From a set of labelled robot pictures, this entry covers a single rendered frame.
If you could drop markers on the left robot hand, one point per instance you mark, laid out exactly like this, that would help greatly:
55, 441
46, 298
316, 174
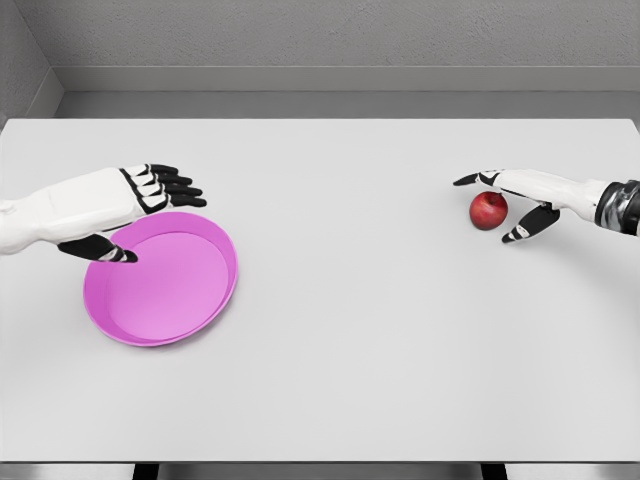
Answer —
95, 200

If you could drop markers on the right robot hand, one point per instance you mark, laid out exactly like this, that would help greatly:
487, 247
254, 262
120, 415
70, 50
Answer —
537, 187

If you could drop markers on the red apple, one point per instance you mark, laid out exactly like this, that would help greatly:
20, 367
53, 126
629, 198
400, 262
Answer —
488, 211

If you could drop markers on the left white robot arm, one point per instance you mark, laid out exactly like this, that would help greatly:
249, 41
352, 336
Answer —
22, 222

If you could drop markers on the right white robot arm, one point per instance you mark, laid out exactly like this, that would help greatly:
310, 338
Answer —
617, 205

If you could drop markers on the pink round plate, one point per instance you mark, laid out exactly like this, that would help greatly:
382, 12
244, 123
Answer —
165, 285

